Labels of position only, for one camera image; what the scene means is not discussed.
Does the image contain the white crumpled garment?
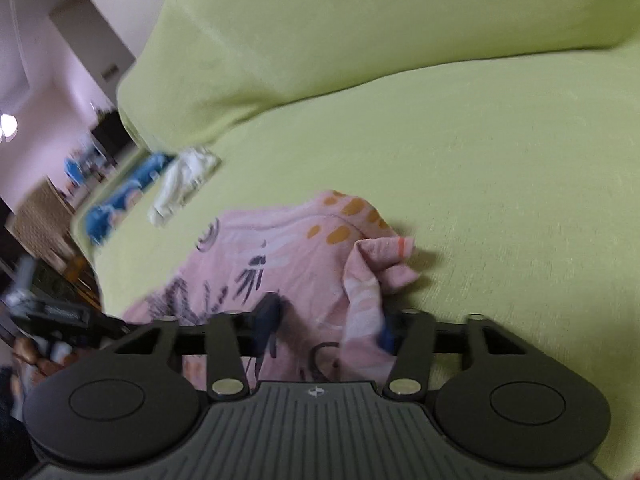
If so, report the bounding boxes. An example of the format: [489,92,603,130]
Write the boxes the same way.
[148,146,220,226]

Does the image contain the black refrigerator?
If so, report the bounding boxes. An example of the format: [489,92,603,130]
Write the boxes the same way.
[91,110,134,159]

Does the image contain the pink patterned shorts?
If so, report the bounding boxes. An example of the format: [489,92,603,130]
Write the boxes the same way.
[123,191,418,385]

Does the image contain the quilted brown chair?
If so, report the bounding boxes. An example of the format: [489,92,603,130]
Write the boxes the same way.
[9,178,76,266]

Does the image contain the blue patterned pillow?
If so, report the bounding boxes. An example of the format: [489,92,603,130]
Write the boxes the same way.
[85,152,174,245]

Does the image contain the blue thermos jug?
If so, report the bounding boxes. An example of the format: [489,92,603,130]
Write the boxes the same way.
[64,157,86,186]

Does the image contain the ceiling lamp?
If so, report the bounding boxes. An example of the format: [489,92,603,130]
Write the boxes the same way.
[0,113,18,142]

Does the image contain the green sofa cover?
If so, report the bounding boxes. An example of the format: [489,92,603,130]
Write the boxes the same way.
[74,0,639,479]

